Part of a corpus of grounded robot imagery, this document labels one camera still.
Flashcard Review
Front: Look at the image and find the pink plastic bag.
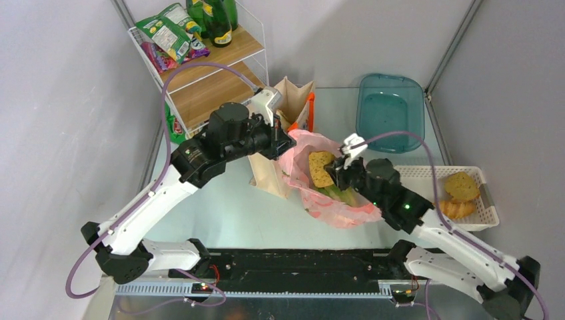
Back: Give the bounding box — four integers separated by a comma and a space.
278, 129, 382, 229

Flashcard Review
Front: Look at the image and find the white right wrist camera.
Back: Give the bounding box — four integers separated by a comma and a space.
340, 133, 368, 169

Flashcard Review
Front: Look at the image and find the round toasted bread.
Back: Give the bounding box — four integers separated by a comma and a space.
444, 171, 480, 202
308, 151, 335, 188

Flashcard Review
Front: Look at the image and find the teal plastic tray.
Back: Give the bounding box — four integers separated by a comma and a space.
356, 73, 425, 153

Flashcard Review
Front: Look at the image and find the green glass bottle front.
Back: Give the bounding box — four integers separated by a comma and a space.
203, 0, 232, 47

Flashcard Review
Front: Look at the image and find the green glass bottle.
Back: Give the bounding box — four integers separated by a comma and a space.
223, 0, 239, 31
186, 0, 209, 39
203, 0, 232, 47

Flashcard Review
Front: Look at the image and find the green lettuce head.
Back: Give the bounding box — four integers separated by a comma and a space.
315, 185, 358, 207

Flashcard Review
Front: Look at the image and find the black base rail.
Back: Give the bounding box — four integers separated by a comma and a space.
195, 249, 414, 295

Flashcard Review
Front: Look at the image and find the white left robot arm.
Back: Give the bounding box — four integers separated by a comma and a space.
81, 103, 296, 285

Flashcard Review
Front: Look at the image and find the white wire wooden shelf rack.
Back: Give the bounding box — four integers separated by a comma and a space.
127, 0, 271, 138

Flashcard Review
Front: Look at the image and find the green white snack bag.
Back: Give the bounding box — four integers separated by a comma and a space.
164, 103, 187, 145

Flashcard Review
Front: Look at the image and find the green chips bag top shelf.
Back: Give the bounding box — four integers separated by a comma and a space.
135, 3, 206, 64

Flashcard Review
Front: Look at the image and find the green glass bottle back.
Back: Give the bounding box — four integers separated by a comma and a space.
223, 0, 239, 31

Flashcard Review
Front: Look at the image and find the white plastic basket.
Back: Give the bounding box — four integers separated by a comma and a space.
394, 165, 500, 231

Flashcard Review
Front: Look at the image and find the purple candy bag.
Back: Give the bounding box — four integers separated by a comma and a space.
141, 41, 210, 74

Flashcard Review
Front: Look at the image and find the beige floral tote bag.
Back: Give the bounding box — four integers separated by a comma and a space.
247, 75, 317, 199

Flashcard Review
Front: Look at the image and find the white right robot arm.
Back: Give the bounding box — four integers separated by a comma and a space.
323, 157, 540, 319

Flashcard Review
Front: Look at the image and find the green glass bottle middle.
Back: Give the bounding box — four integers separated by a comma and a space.
186, 0, 209, 39

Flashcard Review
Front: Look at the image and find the croissant bread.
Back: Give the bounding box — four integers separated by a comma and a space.
439, 201, 476, 220

